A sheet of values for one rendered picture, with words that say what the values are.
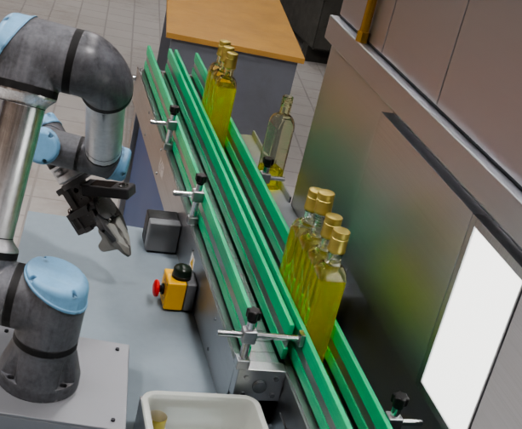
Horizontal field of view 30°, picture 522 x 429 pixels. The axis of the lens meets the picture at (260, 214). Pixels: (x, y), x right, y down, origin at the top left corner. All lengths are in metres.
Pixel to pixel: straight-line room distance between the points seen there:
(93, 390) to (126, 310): 0.39
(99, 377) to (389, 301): 0.57
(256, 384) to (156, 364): 0.27
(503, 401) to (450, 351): 0.82
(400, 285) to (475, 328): 0.29
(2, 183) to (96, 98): 0.22
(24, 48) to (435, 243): 0.78
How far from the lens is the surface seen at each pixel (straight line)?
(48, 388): 1.80
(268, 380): 1.88
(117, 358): 1.95
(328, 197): 1.89
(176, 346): 2.12
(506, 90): 1.65
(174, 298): 2.22
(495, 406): 0.87
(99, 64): 1.71
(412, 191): 1.84
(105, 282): 2.30
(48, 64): 1.71
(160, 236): 2.45
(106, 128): 1.88
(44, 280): 1.71
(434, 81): 1.89
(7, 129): 1.73
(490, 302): 1.57
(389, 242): 1.91
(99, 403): 1.83
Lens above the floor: 1.89
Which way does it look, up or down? 24 degrees down
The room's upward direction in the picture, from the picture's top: 14 degrees clockwise
